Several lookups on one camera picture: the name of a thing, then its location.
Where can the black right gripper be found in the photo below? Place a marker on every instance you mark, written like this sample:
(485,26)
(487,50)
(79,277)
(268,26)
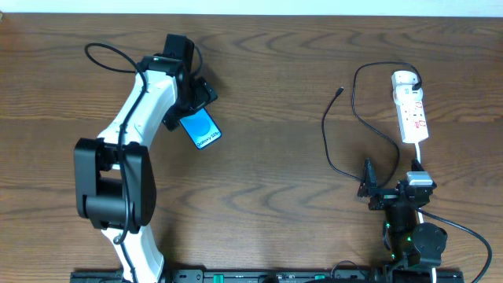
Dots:
(389,198)

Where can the white charger plug adapter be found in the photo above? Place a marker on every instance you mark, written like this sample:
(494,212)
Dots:
(404,77)

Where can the blue Galaxy smartphone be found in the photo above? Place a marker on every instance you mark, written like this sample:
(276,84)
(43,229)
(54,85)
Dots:
(201,128)

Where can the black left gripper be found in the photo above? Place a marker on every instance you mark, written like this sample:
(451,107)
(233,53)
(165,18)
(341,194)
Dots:
(192,106)

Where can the white power strip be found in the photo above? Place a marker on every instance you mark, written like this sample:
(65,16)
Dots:
(411,118)

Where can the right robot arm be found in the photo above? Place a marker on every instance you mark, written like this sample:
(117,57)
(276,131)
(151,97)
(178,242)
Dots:
(416,247)

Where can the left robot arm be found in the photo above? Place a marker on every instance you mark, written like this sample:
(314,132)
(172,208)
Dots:
(114,182)

